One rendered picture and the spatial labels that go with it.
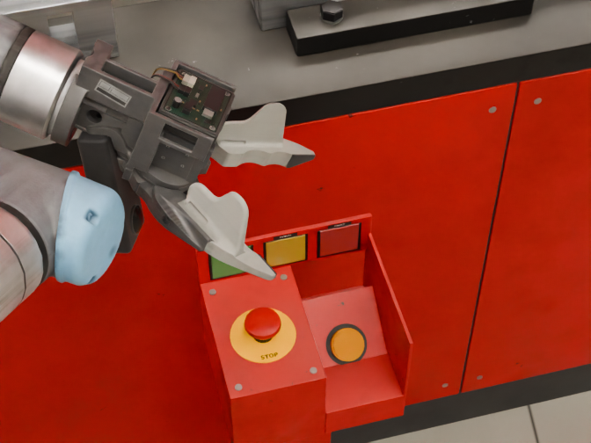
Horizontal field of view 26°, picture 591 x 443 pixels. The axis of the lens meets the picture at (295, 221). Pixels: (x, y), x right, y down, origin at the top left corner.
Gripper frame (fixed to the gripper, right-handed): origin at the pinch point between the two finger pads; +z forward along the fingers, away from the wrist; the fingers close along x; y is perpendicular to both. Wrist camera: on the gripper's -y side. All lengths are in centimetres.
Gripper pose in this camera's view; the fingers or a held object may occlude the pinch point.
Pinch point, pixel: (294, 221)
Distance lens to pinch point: 102.3
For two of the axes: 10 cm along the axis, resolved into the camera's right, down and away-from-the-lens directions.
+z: 9.1, 4.1, 1.0
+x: 2.1, -6.5, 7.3
